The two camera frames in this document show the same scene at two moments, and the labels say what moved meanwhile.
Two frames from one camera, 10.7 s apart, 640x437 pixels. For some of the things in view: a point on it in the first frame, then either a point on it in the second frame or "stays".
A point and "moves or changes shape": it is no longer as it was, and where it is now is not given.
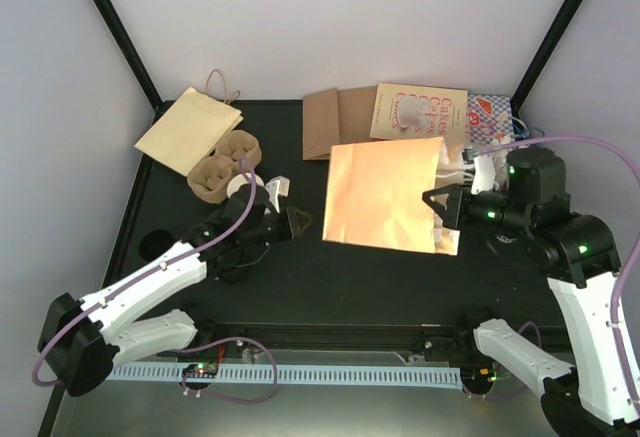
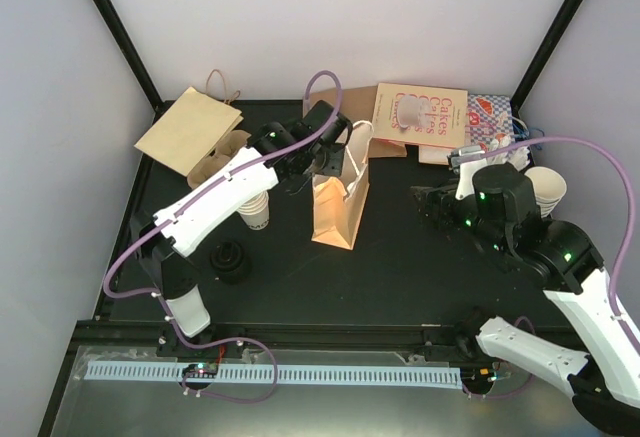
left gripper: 291,230 to 335,165
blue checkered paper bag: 490,121 stays
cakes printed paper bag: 406,112 stays
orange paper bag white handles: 375,195 moves or changes shape
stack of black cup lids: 228,264 stays
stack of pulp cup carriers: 212,177 stays
